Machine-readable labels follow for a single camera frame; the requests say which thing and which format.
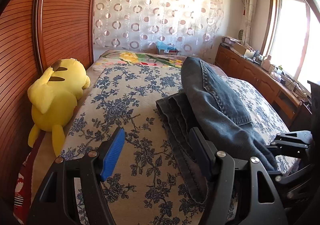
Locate long wooden sideboard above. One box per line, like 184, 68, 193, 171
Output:
215, 45, 300, 127

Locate blue floral bed sheet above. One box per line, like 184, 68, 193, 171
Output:
60, 62, 298, 225

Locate window with wooden frame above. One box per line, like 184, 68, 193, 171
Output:
263, 0, 319, 92

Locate sheer circle pattern curtain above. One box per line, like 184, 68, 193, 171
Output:
93, 0, 223, 56

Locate blue denim jeans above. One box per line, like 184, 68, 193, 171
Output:
156, 57, 277, 204

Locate red patterned blanket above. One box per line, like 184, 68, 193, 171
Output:
13, 152, 36, 224

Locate colourful floral blanket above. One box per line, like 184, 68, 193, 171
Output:
97, 50, 186, 69

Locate wooden slatted wardrobe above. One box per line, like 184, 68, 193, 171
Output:
0, 0, 101, 203

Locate white side curtain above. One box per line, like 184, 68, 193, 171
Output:
242, 0, 257, 44

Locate box with blue tissue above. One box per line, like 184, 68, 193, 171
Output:
156, 41, 180, 55

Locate cardboard box on sideboard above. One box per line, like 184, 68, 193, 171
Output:
233, 43, 255, 58

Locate yellow plush toy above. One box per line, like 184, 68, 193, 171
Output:
27, 58, 91, 156

